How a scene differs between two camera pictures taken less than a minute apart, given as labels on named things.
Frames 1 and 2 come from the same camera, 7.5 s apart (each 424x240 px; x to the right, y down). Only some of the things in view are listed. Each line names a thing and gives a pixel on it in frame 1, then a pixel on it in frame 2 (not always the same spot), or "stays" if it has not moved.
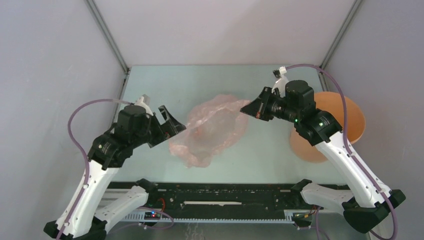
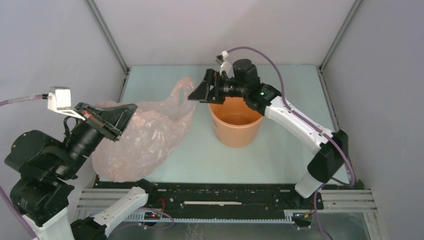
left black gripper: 177,126 → 114,121
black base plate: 278,197 stays
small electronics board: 152,215 stays
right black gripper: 258,108 → 202,93
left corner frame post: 99,20 stays
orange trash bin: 331,104 → 235,123
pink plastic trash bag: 213,125 → 153,131
